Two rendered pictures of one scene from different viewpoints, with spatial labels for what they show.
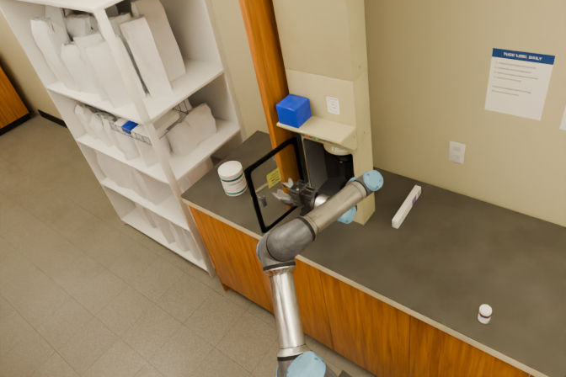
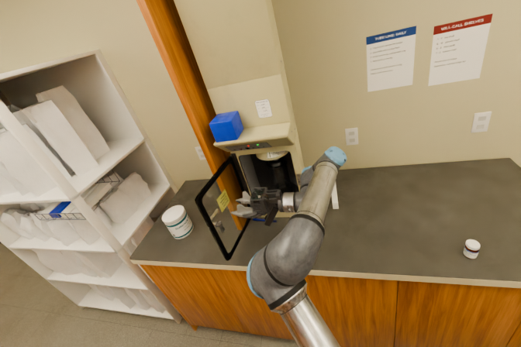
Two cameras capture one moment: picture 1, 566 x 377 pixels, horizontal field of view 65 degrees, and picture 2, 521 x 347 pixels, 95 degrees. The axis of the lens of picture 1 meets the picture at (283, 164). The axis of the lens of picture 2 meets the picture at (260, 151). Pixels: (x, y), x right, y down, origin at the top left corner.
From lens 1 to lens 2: 0.91 m
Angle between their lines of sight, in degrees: 22
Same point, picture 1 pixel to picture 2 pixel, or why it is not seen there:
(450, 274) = (408, 228)
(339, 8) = not seen: outside the picture
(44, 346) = not seen: outside the picture
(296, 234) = (307, 237)
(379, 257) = (342, 238)
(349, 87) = (278, 81)
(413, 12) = (296, 29)
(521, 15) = (384, 0)
